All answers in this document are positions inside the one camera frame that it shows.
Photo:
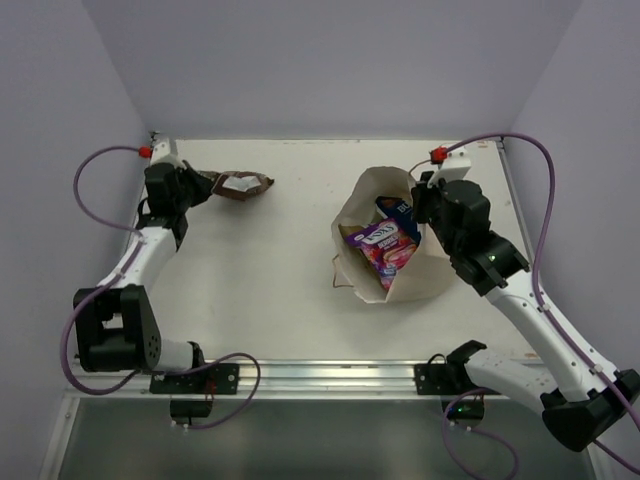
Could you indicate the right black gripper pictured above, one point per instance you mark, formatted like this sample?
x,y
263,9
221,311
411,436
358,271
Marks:
x,y
421,193

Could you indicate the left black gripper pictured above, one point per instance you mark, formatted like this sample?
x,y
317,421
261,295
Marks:
x,y
191,181

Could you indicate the brown chocolate snack bag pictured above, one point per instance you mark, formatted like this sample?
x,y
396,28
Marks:
x,y
238,185

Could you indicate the brown paper bag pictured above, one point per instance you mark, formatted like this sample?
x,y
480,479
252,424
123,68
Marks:
x,y
426,275

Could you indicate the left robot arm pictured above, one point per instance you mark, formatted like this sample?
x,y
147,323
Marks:
x,y
116,329

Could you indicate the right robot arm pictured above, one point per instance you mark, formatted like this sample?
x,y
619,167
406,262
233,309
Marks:
x,y
580,394

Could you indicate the purple berry candy bag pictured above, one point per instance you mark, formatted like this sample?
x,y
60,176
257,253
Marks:
x,y
386,247

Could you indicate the blue snack box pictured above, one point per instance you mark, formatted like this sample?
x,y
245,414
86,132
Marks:
x,y
401,212

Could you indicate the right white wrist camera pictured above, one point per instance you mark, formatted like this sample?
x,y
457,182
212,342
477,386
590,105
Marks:
x,y
452,164

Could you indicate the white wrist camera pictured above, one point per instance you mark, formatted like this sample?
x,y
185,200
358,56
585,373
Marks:
x,y
165,151
452,164

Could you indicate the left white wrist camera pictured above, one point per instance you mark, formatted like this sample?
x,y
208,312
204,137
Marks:
x,y
165,151

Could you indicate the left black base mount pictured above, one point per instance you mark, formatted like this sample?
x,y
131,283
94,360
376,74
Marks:
x,y
191,396

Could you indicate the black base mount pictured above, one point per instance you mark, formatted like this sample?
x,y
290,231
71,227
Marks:
x,y
191,396
440,376

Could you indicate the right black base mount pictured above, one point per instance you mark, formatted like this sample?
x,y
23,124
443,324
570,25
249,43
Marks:
x,y
440,376

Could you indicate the aluminium mounting rail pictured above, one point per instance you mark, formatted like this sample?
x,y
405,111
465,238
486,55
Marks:
x,y
325,380

